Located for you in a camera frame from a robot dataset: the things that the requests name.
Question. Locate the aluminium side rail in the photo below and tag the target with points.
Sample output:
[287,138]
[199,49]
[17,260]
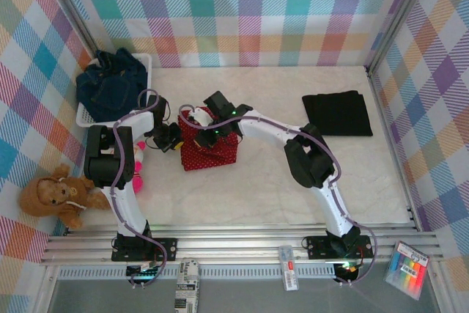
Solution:
[389,133]

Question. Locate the newsprint pattern box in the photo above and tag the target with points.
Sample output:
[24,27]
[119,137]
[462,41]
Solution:
[187,283]

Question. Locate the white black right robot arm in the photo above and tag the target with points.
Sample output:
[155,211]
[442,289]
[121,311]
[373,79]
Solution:
[267,129]

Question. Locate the white plastic basket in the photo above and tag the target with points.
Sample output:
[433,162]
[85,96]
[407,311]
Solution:
[83,121]

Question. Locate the aluminium frame rail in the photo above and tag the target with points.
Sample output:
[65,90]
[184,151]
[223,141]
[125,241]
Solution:
[238,243]

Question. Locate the rainbow marker pack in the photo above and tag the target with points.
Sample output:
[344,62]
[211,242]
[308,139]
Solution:
[406,270]

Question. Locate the pink striped plush doll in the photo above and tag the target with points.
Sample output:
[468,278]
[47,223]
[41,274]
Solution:
[137,181]

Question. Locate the red white-dotted skirt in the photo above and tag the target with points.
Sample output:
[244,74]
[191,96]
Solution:
[212,159]

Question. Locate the denim skirt with patch pockets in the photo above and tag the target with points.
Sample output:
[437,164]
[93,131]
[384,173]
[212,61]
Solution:
[113,91]

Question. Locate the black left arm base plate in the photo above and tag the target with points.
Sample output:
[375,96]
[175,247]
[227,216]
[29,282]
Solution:
[165,245]

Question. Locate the clear box with red label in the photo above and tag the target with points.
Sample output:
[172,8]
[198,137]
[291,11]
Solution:
[288,269]

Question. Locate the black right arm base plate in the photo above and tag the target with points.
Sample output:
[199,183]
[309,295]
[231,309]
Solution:
[318,245]

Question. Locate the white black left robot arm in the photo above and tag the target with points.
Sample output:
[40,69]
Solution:
[126,210]

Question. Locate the brown teddy bear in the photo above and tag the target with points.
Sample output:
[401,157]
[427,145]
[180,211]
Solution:
[40,195]

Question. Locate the black skirt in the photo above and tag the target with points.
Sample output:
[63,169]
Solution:
[337,115]

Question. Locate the aluminium corner post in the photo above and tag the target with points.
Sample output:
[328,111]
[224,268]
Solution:
[398,16]
[77,16]

